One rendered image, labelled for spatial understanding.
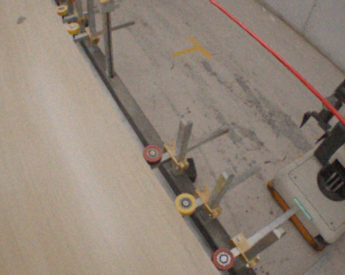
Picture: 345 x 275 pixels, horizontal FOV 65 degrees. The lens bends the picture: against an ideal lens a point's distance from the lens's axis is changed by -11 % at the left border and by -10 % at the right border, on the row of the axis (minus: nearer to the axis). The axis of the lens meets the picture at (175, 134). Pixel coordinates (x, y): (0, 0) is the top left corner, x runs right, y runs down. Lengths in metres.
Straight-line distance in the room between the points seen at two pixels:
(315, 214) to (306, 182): 0.24
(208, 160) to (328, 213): 0.96
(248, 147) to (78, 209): 1.65
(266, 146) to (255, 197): 0.48
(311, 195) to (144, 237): 1.33
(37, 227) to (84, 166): 0.30
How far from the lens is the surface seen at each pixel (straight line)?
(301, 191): 2.10
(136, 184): 1.17
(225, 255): 1.11
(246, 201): 2.24
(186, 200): 1.15
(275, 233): 0.92
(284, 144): 2.62
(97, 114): 1.37
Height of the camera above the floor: 1.95
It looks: 54 degrees down
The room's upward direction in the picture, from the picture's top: 9 degrees clockwise
